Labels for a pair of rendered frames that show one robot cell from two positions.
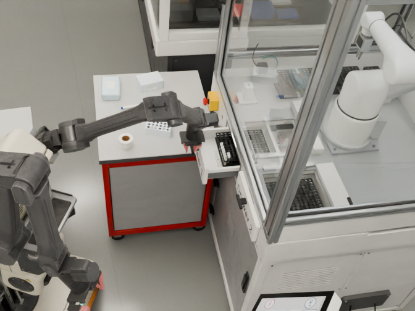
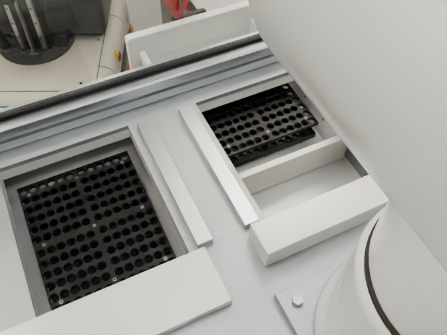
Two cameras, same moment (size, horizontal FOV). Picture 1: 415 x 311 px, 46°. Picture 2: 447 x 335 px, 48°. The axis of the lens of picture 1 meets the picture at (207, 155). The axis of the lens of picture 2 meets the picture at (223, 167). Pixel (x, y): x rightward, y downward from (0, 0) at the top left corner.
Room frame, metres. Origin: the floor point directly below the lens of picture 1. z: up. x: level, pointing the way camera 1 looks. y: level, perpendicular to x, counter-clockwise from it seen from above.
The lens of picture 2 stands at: (1.43, -0.76, 1.54)
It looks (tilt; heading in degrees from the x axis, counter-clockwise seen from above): 54 degrees down; 80
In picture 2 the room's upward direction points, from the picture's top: 2 degrees clockwise
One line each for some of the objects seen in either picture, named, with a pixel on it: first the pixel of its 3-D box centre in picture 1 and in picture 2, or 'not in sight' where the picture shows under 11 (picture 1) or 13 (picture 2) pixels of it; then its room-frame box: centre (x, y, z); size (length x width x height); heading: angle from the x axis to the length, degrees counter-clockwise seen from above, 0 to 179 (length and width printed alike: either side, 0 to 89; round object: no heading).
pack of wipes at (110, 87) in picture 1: (110, 87); not in sight; (1.95, 0.55, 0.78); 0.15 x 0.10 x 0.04; 13
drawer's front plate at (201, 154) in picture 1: (199, 152); not in sight; (1.51, 0.04, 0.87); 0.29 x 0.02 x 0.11; 17
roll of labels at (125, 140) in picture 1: (125, 140); not in sight; (1.60, 0.40, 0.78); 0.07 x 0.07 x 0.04
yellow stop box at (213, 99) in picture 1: (212, 100); not in sight; (1.86, 0.01, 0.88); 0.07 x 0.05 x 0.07; 17
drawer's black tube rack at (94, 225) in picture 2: not in sight; (98, 235); (1.31, -0.38, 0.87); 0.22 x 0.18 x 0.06; 107
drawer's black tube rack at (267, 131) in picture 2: (242, 149); (242, 107); (1.57, -0.15, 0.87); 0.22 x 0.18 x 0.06; 107
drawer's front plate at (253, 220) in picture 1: (247, 205); not in sight; (1.25, -0.19, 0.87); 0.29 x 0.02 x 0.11; 17
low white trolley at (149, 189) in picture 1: (152, 159); not in sight; (1.85, 0.31, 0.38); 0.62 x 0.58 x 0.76; 17
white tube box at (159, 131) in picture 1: (159, 126); not in sight; (1.72, 0.26, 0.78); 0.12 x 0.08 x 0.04; 89
